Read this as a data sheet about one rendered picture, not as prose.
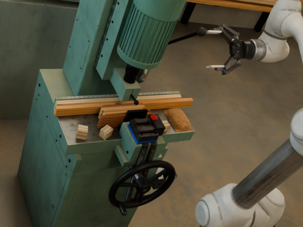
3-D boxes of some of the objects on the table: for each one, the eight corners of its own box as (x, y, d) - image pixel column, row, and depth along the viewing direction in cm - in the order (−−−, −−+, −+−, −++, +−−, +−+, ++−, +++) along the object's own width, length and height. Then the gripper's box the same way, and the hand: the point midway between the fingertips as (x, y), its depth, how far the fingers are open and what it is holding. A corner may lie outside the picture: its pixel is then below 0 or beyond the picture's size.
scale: (67, 98, 178) (68, 98, 178) (66, 96, 179) (66, 96, 178) (171, 93, 204) (171, 93, 203) (170, 91, 204) (170, 91, 204)
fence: (53, 109, 179) (56, 99, 175) (52, 106, 179) (54, 96, 176) (176, 101, 209) (180, 93, 206) (174, 99, 210) (178, 90, 207)
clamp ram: (128, 138, 180) (135, 123, 174) (121, 125, 184) (127, 110, 178) (147, 136, 184) (154, 121, 179) (140, 124, 189) (146, 108, 183)
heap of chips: (176, 132, 193) (179, 125, 191) (162, 110, 202) (165, 103, 199) (193, 130, 198) (196, 124, 196) (179, 108, 206) (182, 102, 204)
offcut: (85, 133, 175) (88, 125, 172) (85, 140, 172) (87, 132, 169) (75, 131, 174) (78, 124, 171) (75, 138, 171) (78, 130, 168)
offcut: (105, 130, 179) (107, 124, 177) (111, 135, 179) (113, 129, 176) (98, 135, 176) (100, 129, 174) (104, 140, 175) (107, 133, 173)
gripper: (244, 80, 186) (203, 82, 175) (239, 21, 186) (198, 19, 175) (256, 79, 179) (215, 80, 168) (252, 17, 179) (210, 15, 168)
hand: (209, 49), depth 172 cm, fingers open, 13 cm apart
